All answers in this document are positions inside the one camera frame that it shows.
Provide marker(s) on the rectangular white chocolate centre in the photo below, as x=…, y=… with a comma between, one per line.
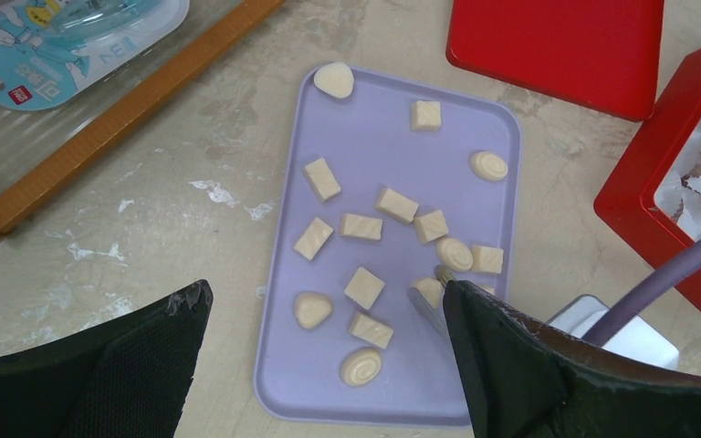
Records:
x=396, y=205

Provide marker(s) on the metal tongs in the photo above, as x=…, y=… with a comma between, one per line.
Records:
x=434, y=317

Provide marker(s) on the oval swirl chocolate right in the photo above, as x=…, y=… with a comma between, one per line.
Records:
x=488, y=166

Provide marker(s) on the red box lid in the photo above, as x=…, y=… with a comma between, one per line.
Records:
x=601, y=55

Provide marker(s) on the square chocolate lower centre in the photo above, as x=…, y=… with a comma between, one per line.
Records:
x=364, y=288

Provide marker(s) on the heart white chocolate top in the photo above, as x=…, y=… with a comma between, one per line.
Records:
x=335, y=79

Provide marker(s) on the rectangular chocolate lower left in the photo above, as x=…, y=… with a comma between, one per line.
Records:
x=314, y=237

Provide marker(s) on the lavender plastic tray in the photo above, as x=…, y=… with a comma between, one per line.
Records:
x=368, y=143

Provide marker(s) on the oval swirl chocolate centre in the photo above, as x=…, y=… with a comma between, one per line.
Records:
x=454, y=254

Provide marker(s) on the oval swirl chocolate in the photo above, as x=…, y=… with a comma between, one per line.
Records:
x=454, y=254
x=488, y=166
x=361, y=367

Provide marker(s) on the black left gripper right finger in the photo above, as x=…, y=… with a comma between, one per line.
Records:
x=524, y=378

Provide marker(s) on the rectangular chocolate middle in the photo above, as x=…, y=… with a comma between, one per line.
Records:
x=361, y=227

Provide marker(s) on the red chocolate box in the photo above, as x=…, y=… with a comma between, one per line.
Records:
x=652, y=198

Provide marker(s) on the rectangular chocolate bottom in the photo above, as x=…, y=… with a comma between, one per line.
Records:
x=370, y=330

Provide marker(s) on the blue blister pack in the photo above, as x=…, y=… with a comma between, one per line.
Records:
x=50, y=51

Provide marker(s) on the wooden two-tier rack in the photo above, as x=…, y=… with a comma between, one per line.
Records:
x=42, y=155

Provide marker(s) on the rectangular white chocolate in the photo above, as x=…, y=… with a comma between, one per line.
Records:
x=321, y=179
x=396, y=205

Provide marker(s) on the square chocolate lower right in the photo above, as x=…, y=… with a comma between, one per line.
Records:
x=488, y=288

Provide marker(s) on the rectangular white chocolate left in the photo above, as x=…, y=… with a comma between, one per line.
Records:
x=321, y=179

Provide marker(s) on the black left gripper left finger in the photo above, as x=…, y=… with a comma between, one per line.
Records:
x=127, y=377

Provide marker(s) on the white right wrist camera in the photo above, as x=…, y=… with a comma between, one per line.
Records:
x=636, y=341

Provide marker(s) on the oval swirl chocolate bottom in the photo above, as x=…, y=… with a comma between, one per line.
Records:
x=361, y=367

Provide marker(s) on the square white chocolate top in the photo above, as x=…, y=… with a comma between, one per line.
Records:
x=426, y=115

